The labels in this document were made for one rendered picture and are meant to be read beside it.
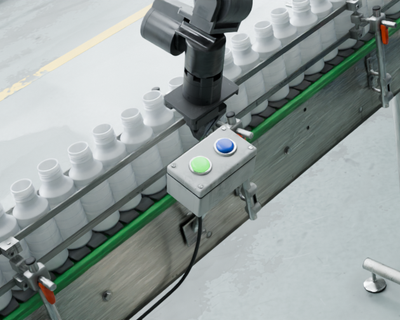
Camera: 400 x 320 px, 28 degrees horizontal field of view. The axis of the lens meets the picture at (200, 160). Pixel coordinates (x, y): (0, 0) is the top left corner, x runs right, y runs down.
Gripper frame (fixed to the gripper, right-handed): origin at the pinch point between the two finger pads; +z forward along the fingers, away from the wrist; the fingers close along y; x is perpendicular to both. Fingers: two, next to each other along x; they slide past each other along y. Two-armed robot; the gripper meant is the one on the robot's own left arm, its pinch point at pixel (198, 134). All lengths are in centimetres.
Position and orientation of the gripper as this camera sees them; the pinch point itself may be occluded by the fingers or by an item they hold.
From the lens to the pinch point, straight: 125.7
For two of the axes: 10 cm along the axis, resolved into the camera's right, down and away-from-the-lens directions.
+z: -0.6, 6.6, 7.5
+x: 7.2, 5.5, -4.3
